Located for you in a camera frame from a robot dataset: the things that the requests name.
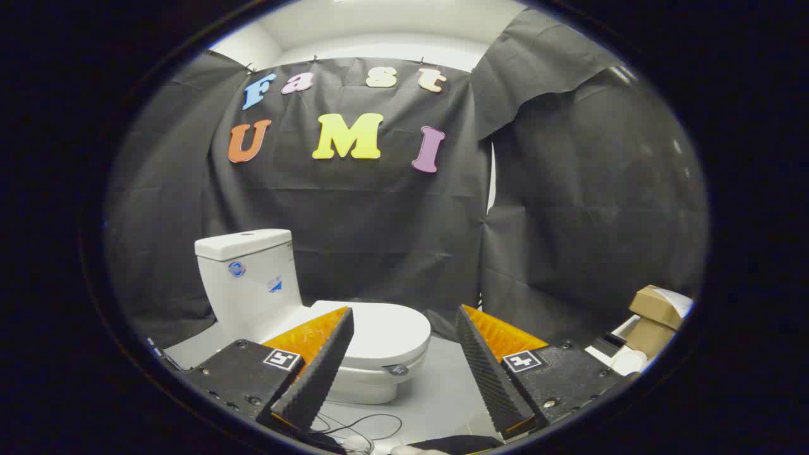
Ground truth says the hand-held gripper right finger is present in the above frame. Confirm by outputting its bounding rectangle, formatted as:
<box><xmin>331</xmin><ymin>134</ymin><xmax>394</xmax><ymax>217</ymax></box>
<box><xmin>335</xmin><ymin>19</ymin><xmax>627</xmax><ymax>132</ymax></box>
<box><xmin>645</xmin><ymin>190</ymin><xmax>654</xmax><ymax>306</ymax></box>
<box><xmin>455</xmin><ymin>305</ymin><xmax>639</xmax><ymax>437</ymax></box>

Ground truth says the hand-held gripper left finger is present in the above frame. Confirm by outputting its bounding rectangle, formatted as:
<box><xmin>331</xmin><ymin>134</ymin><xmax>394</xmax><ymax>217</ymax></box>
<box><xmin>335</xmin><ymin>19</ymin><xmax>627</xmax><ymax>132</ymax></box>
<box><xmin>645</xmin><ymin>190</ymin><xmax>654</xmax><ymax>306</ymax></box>
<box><xmin>180</xmin><ymin>306</ymin><xmax>356</xmax><ymax>437</ymax></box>

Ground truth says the white toilet lid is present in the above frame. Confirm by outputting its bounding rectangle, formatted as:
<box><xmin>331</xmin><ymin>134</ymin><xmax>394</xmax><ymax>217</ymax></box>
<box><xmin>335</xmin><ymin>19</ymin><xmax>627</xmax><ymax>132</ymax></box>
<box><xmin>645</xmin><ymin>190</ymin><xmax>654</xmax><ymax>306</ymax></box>
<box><xmin>310</xmin><ymin>300</ymin><xmax>432</xmax><ymax>377</ymax></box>

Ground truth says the white ceramic toilet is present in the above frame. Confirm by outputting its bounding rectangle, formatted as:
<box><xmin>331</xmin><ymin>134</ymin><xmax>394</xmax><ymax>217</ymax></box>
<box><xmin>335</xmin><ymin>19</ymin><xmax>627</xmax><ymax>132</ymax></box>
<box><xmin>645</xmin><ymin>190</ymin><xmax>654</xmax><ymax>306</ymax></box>
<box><xmin>195</xmin><ymin>229</ymin><xmax>432</xmax><ymax>405</ymax></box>

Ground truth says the white box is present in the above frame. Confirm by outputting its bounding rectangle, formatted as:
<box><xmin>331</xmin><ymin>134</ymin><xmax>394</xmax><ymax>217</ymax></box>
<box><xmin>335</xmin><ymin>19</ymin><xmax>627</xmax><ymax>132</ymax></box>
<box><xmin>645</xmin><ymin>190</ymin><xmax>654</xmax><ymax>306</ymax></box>
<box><xmin>585</xmin><ymin>314</ymin><xmax>649</xmax><ymax>377</ymax></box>

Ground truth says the brown cardboard box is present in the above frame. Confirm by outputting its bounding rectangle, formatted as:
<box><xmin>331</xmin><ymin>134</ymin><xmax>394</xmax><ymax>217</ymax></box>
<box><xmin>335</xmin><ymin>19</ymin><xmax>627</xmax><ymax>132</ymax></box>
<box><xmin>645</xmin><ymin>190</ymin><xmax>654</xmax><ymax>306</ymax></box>
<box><xmin>626</xmin><ymin>316</ymin><xmax>677</xmax><ymax>358</ymax></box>
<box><xmin>629</xmin><ymin>285</ymin><xmax>694</xmax><ymax>331</ymax></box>

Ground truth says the black backdrop cloth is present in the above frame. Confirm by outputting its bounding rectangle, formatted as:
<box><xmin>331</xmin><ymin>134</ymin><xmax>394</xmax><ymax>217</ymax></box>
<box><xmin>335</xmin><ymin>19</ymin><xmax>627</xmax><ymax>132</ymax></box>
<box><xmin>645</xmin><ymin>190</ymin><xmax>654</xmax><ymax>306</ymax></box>
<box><xmin>104</xmin><ymin>9</ymin><xmax>709</xmax><ymax>348</ymax></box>

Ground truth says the thin black cable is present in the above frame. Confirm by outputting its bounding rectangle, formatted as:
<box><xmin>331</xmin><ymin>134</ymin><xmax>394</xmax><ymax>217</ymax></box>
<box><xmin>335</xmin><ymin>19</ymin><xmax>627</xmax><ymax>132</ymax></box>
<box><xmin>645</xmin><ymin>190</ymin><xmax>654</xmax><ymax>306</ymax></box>
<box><xmin>310</xmin><ymin>411</ymin><xmax>404</xmax><ymax>453</ymax></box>

